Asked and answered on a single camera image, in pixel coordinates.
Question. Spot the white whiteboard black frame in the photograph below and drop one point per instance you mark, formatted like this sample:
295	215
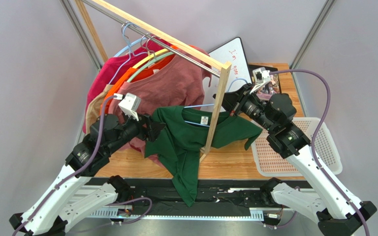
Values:
233	52

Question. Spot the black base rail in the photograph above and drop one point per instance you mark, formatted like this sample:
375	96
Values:
214	198

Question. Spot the magenta t-shirt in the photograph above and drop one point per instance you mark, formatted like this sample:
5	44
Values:
115	67

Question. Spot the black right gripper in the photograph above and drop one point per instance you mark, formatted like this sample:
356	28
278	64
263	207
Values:
236	102

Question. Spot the yellow hanger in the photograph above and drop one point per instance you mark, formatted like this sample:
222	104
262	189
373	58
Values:
152	54

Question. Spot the orange t-shirt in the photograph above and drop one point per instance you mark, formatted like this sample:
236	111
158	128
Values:
126	78

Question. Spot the white plastic basket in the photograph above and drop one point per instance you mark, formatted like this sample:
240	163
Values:
270	164

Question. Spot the wooden clothes rack frame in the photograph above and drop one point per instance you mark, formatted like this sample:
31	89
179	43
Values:
223	78

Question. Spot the light blue wire hanger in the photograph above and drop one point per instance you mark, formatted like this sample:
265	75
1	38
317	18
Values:
204	121

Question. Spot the metal hanging rod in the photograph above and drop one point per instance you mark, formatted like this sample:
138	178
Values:
154	34

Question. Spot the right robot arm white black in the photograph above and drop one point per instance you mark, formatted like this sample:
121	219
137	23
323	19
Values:
336	210

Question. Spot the illustrated paperback book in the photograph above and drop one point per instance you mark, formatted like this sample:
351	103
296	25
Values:
271	88

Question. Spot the dusty pink t-shirt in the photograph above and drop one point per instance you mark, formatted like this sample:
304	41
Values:
169	85

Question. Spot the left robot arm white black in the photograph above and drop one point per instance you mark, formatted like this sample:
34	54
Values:
52	214

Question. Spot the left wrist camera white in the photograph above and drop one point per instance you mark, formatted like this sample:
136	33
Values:
128	104

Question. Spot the mint green hanger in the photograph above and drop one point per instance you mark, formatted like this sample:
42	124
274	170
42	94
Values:
149	68

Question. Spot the beige t-shirt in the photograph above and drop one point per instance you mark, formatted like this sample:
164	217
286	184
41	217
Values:
93	109

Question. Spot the green t-shirt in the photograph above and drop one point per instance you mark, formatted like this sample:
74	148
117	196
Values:
179	143

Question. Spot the blue hanger at back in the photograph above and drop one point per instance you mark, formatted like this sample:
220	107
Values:
127	48

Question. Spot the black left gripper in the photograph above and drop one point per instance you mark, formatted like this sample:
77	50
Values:
154	128

